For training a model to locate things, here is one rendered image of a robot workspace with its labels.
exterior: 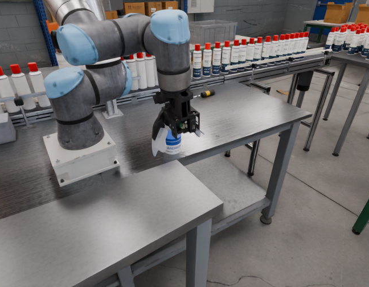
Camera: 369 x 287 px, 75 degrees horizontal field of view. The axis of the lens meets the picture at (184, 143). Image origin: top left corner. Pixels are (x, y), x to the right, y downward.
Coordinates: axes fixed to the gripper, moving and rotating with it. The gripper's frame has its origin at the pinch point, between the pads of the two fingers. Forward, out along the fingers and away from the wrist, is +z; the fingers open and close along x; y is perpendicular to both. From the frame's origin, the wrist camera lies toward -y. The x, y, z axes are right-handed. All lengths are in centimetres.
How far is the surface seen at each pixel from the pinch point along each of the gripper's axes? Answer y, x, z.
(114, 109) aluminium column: -58, -3, 17
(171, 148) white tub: -13.3, 4.3, 13.3
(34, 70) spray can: -76, -29, -4
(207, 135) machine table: -17.2, 23.9, 19.0
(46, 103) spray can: -73, -30, 11
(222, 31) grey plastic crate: -194, 174, 44
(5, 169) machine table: -35, -49, 12
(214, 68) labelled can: -72, 69, 20
